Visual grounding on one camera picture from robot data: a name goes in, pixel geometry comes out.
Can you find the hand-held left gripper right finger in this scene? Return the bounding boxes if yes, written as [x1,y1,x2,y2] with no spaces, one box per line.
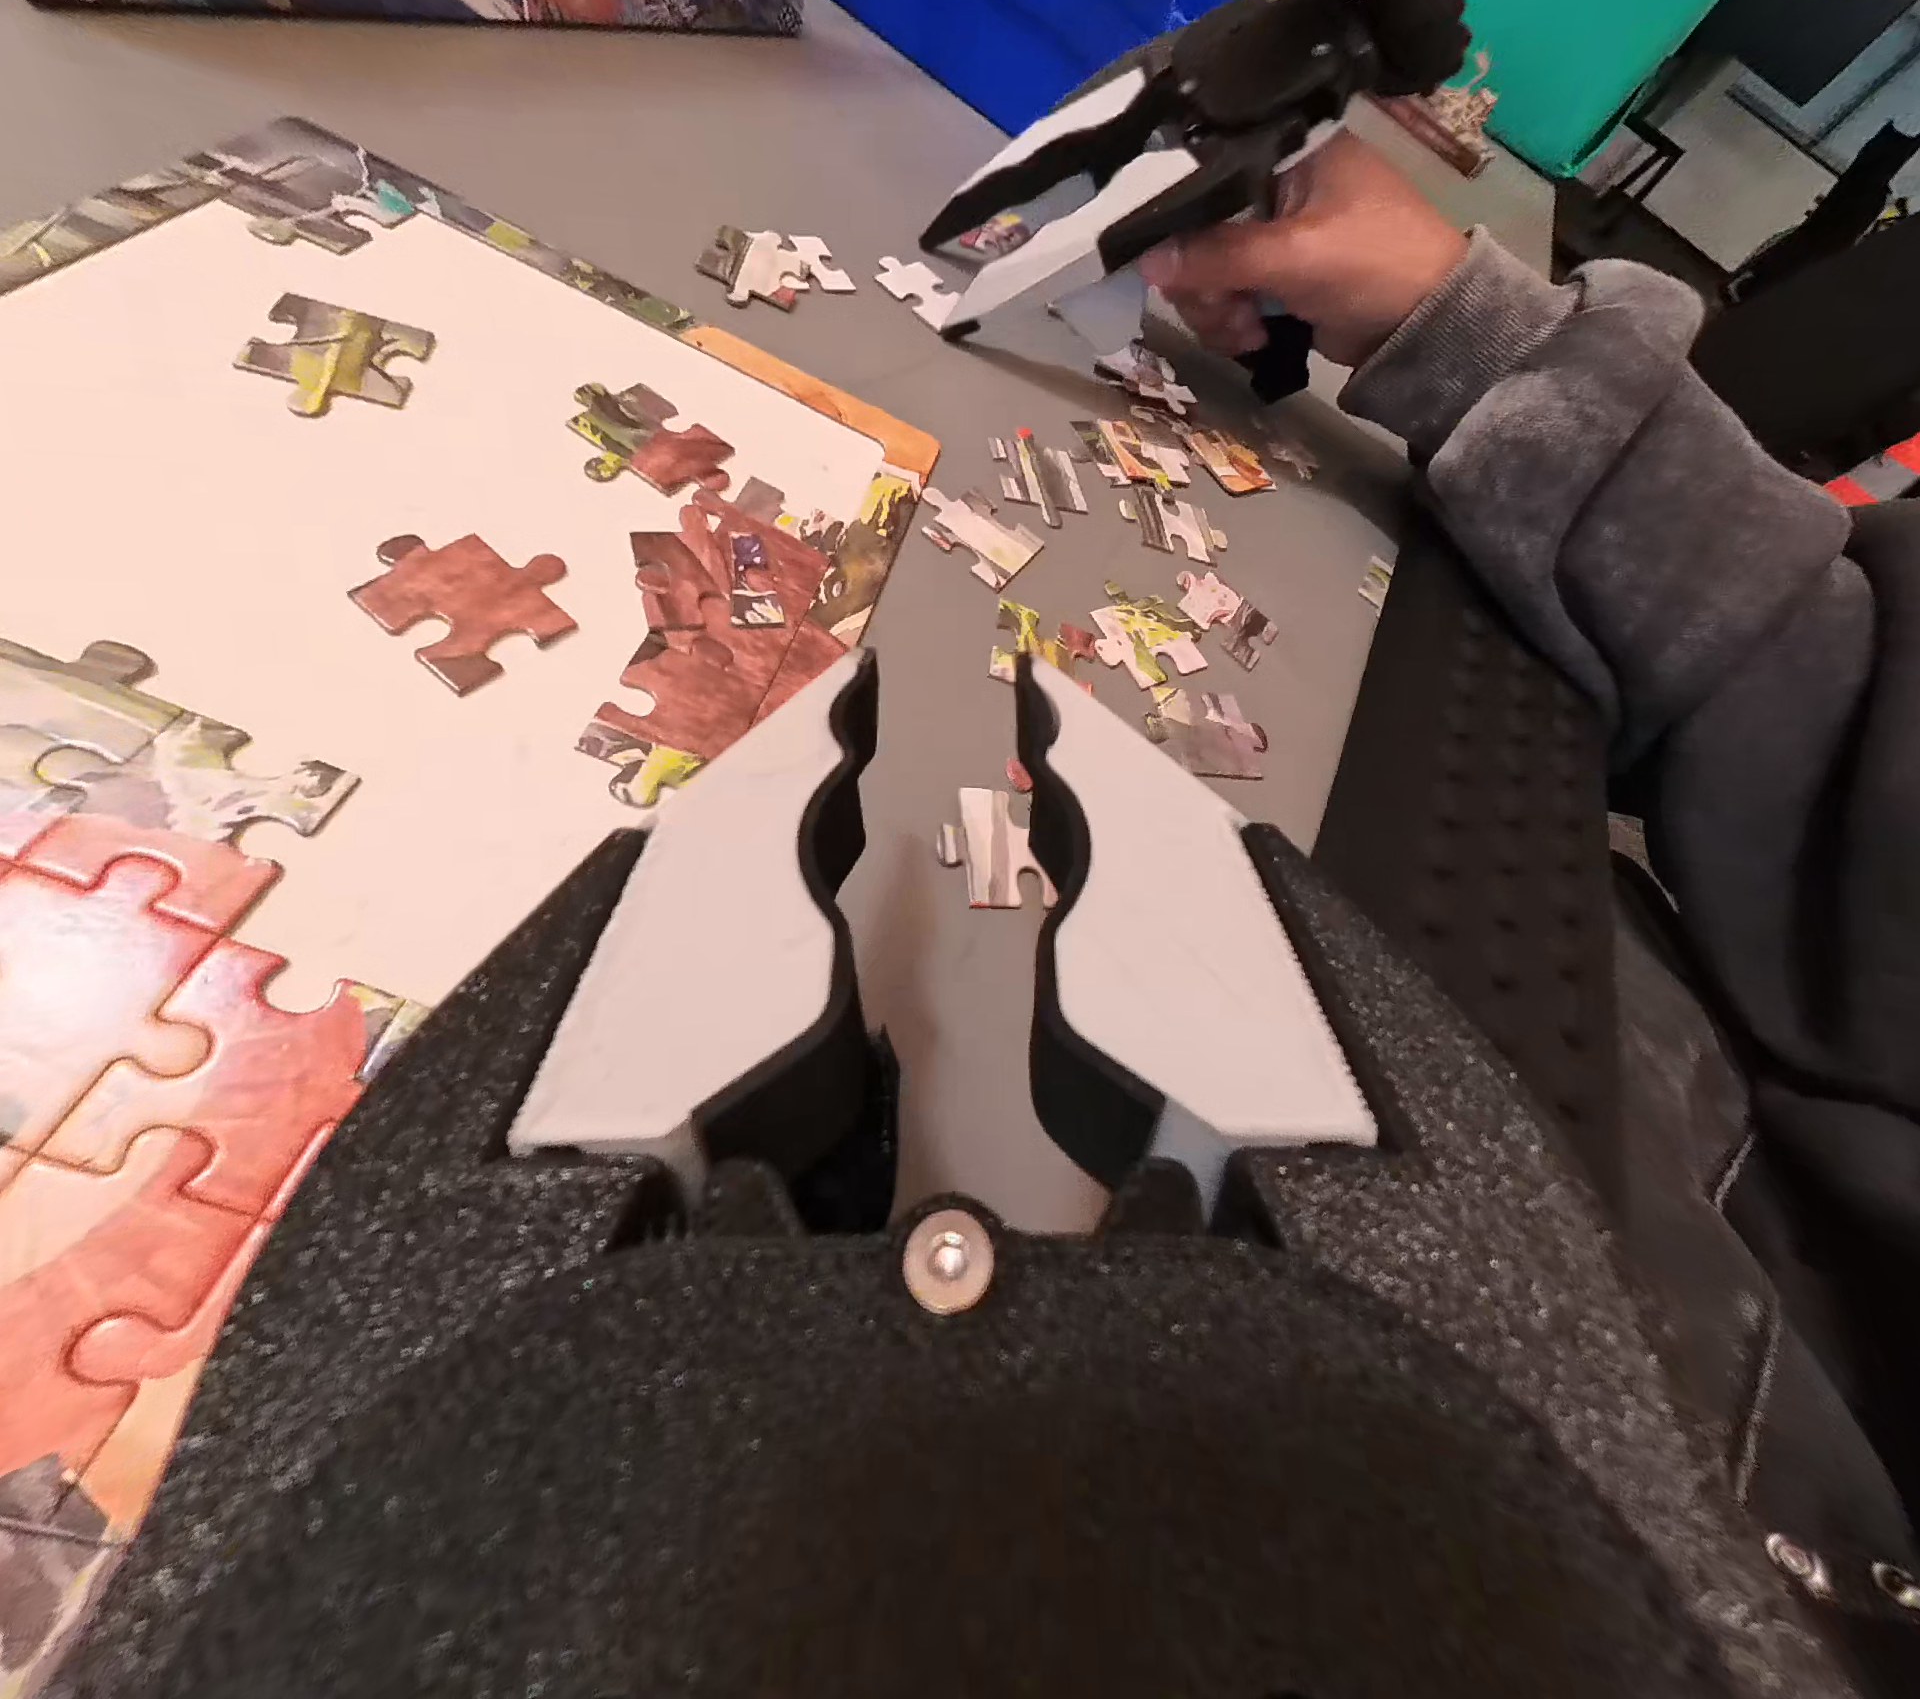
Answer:
[1014,654,1379,1206]

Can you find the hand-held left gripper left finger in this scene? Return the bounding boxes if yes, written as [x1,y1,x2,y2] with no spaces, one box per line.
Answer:
[506,650,881,1206]

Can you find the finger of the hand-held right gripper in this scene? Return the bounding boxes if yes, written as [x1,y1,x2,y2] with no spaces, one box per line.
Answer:
[942,176,1163,344]
[918,65,1188,262]

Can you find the white face-down puzzle piece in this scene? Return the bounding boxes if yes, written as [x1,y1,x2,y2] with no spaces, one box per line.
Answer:
[874,256,966,332]

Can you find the red-tipped grey striped puzzle piece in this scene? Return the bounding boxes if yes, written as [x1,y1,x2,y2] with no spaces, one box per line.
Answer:
[990,428,1092,526]

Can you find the grey white striped puzzle piece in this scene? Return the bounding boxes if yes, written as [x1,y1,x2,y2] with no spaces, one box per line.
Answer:
[936,788,1061,914]

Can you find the pile of puzzle pieces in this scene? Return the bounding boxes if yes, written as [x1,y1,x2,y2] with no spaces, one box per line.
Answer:
[694,226,1399,784]

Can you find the brown trunk puzzle piece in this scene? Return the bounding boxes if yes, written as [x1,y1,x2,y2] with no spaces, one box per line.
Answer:
[630,492,830,666]

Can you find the assembled grey branch pieces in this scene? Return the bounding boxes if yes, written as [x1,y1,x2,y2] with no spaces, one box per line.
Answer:
[0,638,251,820]

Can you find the lion puzzle tray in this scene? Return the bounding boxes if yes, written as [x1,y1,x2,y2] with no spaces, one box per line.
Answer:
[0,117,942,1686]

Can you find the green and grey puzzle piece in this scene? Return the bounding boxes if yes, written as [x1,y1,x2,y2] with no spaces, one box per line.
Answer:
[234,294,437,418]

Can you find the person's right forearm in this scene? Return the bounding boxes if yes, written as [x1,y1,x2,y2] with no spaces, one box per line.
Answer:
[1338,226,1869,756]

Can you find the grey desk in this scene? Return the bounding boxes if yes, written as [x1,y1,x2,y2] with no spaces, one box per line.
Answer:
[0,0,1562,1222]

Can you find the person's right hand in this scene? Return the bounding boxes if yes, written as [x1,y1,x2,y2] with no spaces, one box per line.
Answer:
[1145,133,1471,370]

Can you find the brown and green puzzle piece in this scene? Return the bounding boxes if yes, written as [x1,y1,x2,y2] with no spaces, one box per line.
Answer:
[565,382,737,496]

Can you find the reddish brown puzzle piece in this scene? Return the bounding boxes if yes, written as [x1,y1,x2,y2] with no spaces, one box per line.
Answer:
[347,534,579,696]

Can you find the white and green puzzle piece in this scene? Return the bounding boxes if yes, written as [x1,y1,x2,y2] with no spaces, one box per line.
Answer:
[149,716,362,850]

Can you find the assembled lion puzzle pieces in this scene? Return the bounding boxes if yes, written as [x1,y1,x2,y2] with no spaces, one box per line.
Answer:
[0,814,379,1506]

